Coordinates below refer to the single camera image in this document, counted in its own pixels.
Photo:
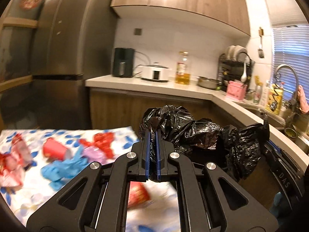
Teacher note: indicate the white ladle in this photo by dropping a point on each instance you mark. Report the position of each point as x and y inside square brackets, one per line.
[244, 75]

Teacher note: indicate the cooking oil bottle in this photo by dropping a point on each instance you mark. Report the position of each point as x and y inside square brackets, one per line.
[182, 74]

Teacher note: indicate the red white snack wrapper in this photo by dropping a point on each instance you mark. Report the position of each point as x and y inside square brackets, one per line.
[13, 163]

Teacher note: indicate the white rice cooker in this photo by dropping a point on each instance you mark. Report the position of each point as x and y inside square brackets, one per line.
[155, 72]

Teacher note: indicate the yellow detergent bottle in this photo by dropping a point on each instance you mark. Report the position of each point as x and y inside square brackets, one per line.
[275, 98]

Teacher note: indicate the red plastic bag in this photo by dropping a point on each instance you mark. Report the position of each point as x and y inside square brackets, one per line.
[102, 141]

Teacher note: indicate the grey wall socket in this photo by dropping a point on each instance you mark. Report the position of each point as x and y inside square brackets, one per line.
[138, 31]

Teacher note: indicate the wooden lower cabinets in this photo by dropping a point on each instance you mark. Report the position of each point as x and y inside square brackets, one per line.
[115, 108]

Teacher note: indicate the window blinds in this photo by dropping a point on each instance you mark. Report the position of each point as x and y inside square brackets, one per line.
[290, 33]

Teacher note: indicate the white plastic bottle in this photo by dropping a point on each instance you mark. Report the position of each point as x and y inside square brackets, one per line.
[265, 94]

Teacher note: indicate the stainless steel refrigerator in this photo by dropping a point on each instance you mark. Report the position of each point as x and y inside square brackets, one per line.
[73, 43]

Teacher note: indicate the hanging spatula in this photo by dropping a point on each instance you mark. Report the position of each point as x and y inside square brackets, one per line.
[260, 49]

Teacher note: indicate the wooden glass door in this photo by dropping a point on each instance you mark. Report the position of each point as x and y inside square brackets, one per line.
[17, 108]

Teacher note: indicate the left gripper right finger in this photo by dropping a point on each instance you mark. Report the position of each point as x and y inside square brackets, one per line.
[208, 198]

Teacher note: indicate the pink utensil basket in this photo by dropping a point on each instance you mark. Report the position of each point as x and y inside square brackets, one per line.
[236, 90]

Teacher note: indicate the black dish rack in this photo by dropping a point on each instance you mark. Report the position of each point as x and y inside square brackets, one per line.
[231, 69]

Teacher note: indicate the purple plastic bag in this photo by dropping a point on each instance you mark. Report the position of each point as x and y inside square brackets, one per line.
[94, 154]

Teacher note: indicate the stainless steel bowl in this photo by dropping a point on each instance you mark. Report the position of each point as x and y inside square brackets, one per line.
[207, 83]

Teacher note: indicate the red soda can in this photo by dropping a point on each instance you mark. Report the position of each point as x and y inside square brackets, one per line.
[138, 194]

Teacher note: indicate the pink cloth on faucet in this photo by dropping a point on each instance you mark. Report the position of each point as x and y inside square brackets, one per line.
[304, 107]

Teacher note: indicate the blue rubber glove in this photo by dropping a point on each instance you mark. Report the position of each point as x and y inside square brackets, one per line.
[59, 173]

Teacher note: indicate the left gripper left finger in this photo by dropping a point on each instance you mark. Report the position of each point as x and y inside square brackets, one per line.
[97, 198]

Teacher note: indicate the chrome kitchen faucet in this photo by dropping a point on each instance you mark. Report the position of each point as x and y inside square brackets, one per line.
[291, 78]

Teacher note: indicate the black plastic trash bag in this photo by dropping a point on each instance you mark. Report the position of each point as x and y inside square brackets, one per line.
[236, 151]

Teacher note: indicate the black air fryer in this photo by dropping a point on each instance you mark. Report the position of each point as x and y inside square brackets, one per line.
[123, 62]

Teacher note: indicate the steel kitchen sink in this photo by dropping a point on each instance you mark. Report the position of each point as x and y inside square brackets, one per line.
[277, 122]

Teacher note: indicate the blue floral tablecloth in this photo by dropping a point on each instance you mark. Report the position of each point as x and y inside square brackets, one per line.
[160, 213]

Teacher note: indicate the red paper cup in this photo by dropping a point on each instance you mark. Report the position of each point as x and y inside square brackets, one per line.
[53, 149]

